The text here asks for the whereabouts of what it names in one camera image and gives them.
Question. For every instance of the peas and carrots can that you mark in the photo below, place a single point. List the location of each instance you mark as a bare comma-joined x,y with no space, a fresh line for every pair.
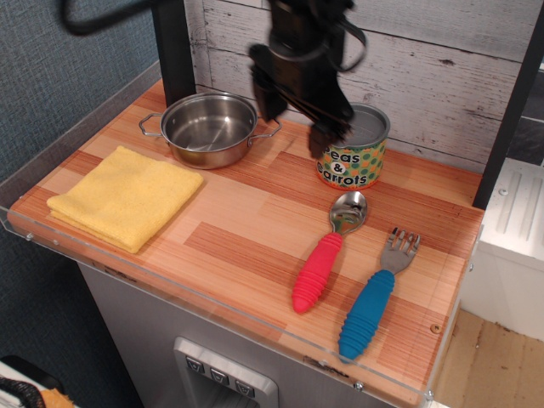
356,162

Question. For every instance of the black right frame post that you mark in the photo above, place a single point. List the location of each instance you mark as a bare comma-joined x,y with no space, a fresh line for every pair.
520,94

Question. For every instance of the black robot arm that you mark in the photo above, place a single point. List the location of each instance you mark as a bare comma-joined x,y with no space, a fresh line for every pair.
301,27

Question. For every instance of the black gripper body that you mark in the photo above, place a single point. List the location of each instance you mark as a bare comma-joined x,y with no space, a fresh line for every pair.
308,83

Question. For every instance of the red handled spoon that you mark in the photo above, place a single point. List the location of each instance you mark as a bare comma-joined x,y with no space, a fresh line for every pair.
347,214

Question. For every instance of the white toy cabinet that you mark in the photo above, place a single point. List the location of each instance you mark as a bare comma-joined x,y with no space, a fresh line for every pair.
504,279

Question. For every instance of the black left frame post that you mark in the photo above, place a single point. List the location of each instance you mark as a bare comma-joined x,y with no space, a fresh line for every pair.
173,45

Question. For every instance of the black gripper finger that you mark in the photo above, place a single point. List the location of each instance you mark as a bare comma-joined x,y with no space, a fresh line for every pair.
269,100
324,133

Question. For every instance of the folded yellow cloth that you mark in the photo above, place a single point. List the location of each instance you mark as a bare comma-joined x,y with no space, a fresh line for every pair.
126,199

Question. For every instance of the stainless steel pot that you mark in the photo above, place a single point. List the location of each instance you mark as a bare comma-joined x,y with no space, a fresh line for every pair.
209,130

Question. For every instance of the blue handled fork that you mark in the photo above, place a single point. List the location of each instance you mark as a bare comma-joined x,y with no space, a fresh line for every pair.
363,319

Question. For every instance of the black frame post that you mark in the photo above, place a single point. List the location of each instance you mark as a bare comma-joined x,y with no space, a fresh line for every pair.
173,45
520,94

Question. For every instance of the clear acrylic edge guard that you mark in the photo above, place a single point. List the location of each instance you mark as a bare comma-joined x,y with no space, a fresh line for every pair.
216,282

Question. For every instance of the grey dispenser button panel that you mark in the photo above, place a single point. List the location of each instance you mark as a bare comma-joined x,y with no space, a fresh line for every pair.
212,380

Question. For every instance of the orange object bottom left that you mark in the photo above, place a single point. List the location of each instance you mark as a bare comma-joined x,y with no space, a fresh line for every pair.
53,398

